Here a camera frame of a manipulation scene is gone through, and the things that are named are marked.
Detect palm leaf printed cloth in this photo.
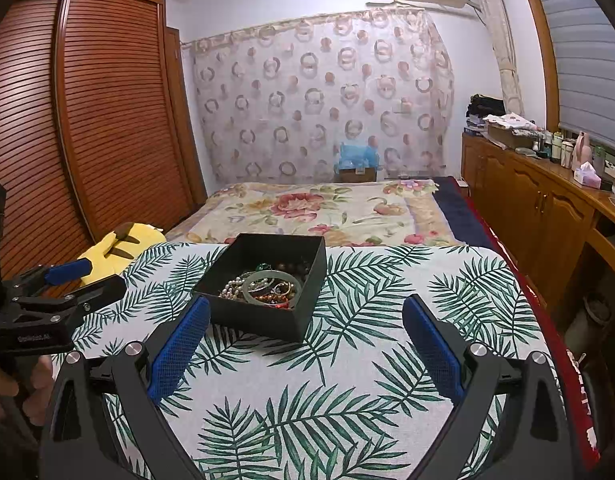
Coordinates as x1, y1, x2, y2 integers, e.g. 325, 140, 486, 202
70, 242, 563, 480

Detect wooden window frame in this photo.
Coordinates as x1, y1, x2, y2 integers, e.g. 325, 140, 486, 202
512, 0, 563, 133

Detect pearl necklace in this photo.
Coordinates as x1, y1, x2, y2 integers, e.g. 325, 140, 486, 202
218, 279, 248, 302

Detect cardboard box with papers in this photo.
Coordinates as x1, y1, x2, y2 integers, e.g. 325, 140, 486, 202
482, 112, 543, 150

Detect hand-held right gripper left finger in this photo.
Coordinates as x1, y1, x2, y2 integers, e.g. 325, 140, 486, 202
37, 295, 211, 480

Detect red blanket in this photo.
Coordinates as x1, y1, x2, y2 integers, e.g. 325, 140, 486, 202
457, 180, 601, 466

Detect wooden bead bracelet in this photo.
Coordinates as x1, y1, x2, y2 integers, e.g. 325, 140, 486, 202
266, 258, 311, 281

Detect green jade bangle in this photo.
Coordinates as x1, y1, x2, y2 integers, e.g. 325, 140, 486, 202
241, 270, 304, 307

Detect wooden cabinet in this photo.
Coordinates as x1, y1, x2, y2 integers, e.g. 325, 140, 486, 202
460, 130, 615, 341

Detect floral blanket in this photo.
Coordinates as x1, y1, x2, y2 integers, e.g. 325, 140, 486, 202
164, 180, 468, 248

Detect red cord pendant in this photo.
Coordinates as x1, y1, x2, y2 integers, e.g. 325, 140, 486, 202
251, 294, 294, 309

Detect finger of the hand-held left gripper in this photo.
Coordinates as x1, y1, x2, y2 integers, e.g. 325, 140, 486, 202
10, 276, 128, 328
7, 259, 95, 301

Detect blue plastic bag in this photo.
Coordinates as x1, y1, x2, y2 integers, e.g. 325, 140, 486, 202
336, 141, 381, 171

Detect grey window blind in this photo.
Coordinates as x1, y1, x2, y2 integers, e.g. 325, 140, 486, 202
527, 0, 615, 153

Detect stack of dark clothes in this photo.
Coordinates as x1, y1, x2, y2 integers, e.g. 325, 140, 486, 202
466, 92, 505, 133

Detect small cardboard box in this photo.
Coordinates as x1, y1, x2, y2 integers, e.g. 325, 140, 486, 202
339, 166, 377, 184

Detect circle pattern curtain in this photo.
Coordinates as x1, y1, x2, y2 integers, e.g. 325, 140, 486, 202
190, 10, 455, 186

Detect dark blue blanket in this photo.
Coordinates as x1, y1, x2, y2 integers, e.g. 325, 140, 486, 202
430, 177, 488, 246

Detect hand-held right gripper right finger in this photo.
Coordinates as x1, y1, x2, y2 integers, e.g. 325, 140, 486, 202
401, 294, 575, 480

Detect yellow plush toy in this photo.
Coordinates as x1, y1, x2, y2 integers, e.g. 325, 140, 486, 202
77, 221, 165, 288

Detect wooden louvred wardrobe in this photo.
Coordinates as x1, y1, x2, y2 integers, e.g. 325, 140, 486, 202
0, 0, 208, 281

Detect white lace curtain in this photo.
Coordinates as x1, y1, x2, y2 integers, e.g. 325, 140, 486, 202
475, 0, 525, 117

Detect pink tissue box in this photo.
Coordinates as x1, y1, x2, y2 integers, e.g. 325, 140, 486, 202
573, 161, 602, 189

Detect black jewelry box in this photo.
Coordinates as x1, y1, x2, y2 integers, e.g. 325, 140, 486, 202
191, 232, 328, 345

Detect person's left hand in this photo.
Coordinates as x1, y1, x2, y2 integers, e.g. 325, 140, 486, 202
0, 357, 53, 426

